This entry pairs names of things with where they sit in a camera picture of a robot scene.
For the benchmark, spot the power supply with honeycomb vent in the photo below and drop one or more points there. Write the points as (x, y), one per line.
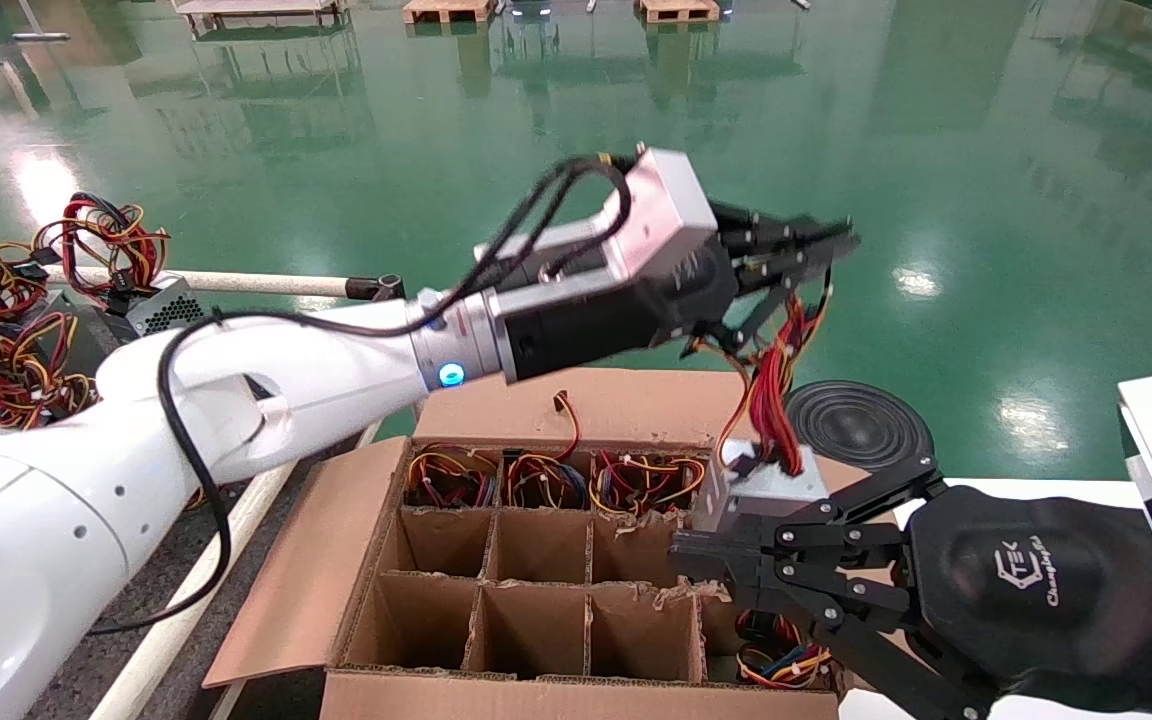
(166, 310)

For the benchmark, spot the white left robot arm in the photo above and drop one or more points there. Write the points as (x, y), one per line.
(236, 380)

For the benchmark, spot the power supply with long connector lead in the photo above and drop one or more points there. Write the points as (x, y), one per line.
(546, 480)

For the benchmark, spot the partitioned brown cardboard box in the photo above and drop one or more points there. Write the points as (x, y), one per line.
(616, 405)

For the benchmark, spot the low wooden platform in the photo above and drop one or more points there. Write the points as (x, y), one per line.
(256, 6)

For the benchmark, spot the wooden pallet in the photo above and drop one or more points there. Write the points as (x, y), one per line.
(446, 10)
(676, 10)

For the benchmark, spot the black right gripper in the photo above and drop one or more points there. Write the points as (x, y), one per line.
(1026, 590)

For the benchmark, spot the dark mobile base with lights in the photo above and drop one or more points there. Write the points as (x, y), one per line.
(531, 10)

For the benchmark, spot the black round ribbed disc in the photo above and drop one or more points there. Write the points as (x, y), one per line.
(866, 420)

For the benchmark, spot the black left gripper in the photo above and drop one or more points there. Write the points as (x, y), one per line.
(586, 325)

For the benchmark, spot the white pipe rack frame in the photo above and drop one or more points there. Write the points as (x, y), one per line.
(276, 283)

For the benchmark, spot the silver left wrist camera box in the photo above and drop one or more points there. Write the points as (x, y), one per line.
(666, 215)

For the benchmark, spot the grey metal stand feet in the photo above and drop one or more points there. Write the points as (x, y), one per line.
(41, 37)

